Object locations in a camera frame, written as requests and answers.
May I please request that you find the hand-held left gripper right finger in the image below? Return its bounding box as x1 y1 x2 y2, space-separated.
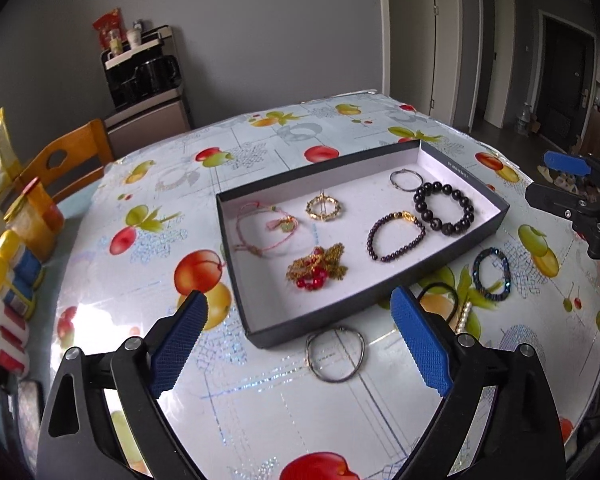
389 287 567 480

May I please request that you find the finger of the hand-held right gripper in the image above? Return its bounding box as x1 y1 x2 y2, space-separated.
525 182 588 222
544 151 593 177

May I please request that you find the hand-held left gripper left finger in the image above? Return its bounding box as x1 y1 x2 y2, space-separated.
36 289 209 480

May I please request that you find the pearl bar hair clip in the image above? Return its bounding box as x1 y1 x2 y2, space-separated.
455 302 475 333

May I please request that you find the black hair tie gold charm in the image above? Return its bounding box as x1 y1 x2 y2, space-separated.
416 282 461 321

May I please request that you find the thick silver bangle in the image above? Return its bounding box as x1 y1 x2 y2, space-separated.
305 327 366 385

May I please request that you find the dark blue bead bracelet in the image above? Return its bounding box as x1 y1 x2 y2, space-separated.
472 247 512 302

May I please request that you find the large black bead bracelet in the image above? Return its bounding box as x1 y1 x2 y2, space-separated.
412 181 476 237

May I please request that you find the shallow black cardboard box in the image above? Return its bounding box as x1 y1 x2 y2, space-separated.
215 140 510 348

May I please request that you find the purple bead bracelet gold charm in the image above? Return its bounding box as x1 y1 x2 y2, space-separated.
367 211 427 263

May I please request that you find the gold chain with red beads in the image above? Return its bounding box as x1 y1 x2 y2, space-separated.
286 242 348 292

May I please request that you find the thin silver bangle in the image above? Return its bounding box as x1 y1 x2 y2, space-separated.
390 168 423 192

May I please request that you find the pink string bracelet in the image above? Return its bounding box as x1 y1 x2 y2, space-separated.
235 201 301 257

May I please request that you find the round gold pearl hair clip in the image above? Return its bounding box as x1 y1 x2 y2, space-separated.
305 190 346 222

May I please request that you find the dark door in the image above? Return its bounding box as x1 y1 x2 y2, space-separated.
536 14 597 142

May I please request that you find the fruit print tablecloth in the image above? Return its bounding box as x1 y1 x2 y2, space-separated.
27 90 600 480

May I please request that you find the white door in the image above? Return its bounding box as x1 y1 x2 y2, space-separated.
431 0 477 133

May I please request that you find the white bottle red label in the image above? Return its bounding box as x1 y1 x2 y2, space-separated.
0 320 31 379
0 292 31 347

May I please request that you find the yellow cap bottle blue label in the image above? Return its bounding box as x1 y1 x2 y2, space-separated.
0 230 46 287
0 255 37 321

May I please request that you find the wooden chair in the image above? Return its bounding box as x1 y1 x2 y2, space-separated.
17 119 114 206

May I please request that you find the black water dispenser cabinet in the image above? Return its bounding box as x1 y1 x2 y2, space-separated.
100 25 193 158

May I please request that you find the red snack bag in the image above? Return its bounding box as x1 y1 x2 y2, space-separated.
92 7 124 52

